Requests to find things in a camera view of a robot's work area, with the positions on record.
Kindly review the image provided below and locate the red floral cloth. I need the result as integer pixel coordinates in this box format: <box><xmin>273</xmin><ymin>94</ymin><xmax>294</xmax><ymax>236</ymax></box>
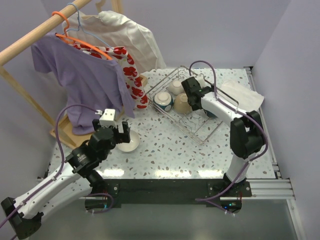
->
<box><xmin>72</xmin><ymin>42</ymin><xmax>149</xmax><ymax>110</ymax></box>

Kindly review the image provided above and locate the small white bowl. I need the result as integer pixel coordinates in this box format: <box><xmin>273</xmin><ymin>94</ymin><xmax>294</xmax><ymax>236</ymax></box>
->
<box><xmin>168</xmin><ymin>80</ymin><xmax>185</xmax><ymax>96</ymax></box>

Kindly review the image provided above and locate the wooden clothes rack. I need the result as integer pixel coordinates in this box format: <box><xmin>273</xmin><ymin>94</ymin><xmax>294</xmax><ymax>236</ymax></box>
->
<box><xmin>0</xmin><ymin>0</ymin><xmax>148</xmax><ymax>148</ymax></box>

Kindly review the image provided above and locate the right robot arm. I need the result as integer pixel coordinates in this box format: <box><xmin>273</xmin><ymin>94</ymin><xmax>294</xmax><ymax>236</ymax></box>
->
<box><xmin>181</xmin><ymin>77</ymin><xmax>269</xmax><ymax>202</ymax></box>

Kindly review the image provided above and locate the blue floral bowl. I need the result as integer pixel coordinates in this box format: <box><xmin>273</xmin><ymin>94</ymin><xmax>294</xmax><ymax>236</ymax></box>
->
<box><xmin>203</xmin><ymin>109</ymin><xmax>217</xmax><ymax>119</ymax></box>

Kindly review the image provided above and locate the wire dish rack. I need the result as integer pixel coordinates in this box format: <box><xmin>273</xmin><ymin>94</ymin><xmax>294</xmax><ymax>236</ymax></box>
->
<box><xmin>145</xmin><ymin>65</ymin><xmax>239</xmax><ymax>146</ymax></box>

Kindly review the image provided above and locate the teal white dotted bowl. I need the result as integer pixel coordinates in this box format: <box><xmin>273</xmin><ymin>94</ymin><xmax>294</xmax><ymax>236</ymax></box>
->
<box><xmin>153</xmin><ymin>91</ymin><xmax>173</xmax><ymax>112</ymax></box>

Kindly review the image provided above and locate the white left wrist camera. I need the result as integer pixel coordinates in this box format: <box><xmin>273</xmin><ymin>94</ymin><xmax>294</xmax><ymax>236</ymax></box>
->
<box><xmin>95</xmin><ymin>108</ymin><xmax>116</xmax><ymax>127</ymax></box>

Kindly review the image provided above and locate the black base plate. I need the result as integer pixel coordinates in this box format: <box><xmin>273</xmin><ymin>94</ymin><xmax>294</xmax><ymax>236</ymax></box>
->
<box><xmin>84</xmin><ymin>179</ymin><xmax>252</xmax><ymax>212</ymax></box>

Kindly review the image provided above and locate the orange hanger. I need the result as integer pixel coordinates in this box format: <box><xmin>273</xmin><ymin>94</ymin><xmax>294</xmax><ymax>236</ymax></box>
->
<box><xmin>51</xmin><ymin>11</ymin><xmax>112</xmax><ymax>60</ymax></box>

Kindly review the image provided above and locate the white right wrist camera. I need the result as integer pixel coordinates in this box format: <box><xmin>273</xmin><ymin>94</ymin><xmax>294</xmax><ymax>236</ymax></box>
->
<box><xmin>194</xmin><ymin>75</ymin><xmax>207</xmax><ymax>88</ymax></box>

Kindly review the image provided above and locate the cream floral bowl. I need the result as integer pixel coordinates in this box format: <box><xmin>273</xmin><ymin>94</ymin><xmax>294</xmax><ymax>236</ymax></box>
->
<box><xmin>173</xmin><ymin>93</ymin><xmax>192</xmax><ymax>115</ymax></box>

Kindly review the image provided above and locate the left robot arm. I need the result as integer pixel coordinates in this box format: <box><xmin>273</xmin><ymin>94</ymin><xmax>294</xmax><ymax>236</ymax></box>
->
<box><xmin>1</xmin><ymin>119</ymin><xmax>131</xmax><ymax>240</ymax></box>

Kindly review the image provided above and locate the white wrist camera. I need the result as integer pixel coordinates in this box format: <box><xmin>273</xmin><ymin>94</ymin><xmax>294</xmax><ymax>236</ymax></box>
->
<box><xmin>95</xmin><ymin>108</ymin><xmax>116</xmax><ymax>127</ymax></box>
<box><xmin>194</xmin><ymin>75</ymin><xmax>207</xmax><ymax>88</ymax></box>

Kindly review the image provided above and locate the white shirt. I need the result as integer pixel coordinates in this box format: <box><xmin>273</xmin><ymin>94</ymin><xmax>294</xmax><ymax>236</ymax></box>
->
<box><xmin>67</xmin><ymin>10</ymin><xmax>167</xmax><ymax>73</ymax></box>

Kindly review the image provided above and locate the blue wire hanger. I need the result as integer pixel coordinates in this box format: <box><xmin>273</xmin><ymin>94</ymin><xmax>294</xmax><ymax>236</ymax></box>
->
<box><xmin>66</xmin><ymin>2</ymin><xmax>114</xmax><ymax>50</ymax></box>

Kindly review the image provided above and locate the purple t-shirt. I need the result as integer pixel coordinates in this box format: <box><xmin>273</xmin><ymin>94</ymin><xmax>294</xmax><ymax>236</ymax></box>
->
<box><xmin>30</xmin><ymin>33</ymin><xmax>135</xmax><ymax>135</ymax></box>

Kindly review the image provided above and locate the white folded cloth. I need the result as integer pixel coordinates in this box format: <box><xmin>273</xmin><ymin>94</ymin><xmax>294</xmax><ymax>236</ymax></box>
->
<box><xmin>220</xmin><ymin>80</ymin><xmax>265</xmax><ymax>112</ymax></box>

